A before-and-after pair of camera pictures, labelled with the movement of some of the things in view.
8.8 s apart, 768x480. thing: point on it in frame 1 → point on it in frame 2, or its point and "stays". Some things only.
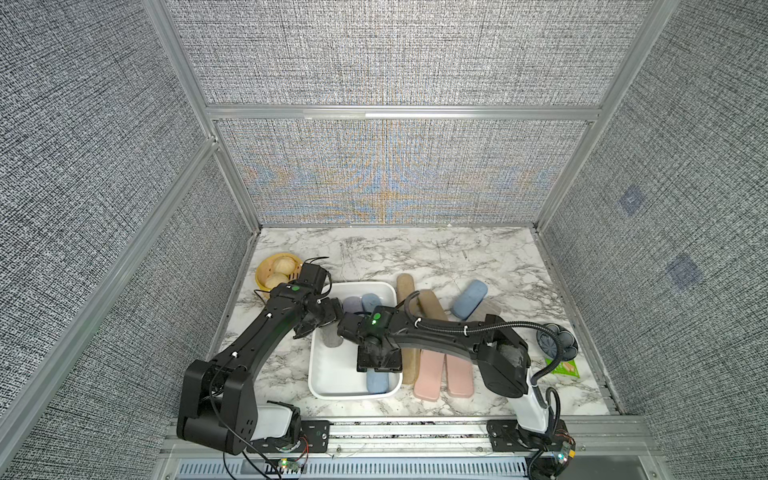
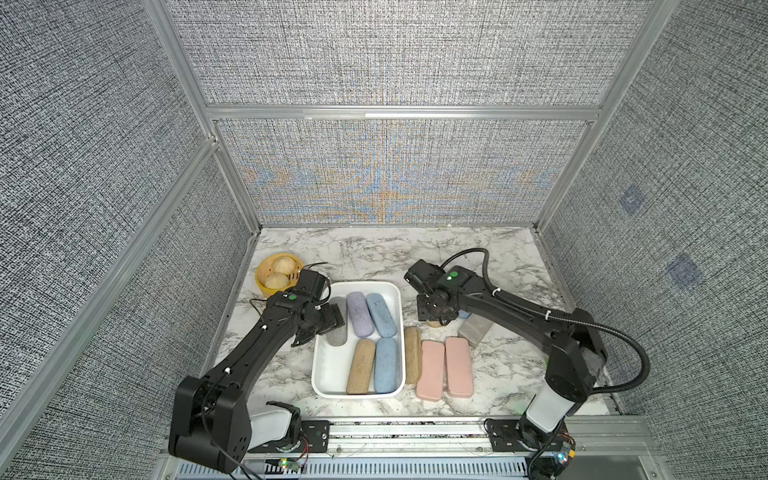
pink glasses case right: (460, 376) stays
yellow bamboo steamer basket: (276, 269) stays
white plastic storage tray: (332, 360) stays
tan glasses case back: (405, 286) → (361, 370)
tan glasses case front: (410, 363) stays
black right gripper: (360, 361) → (423, 316)
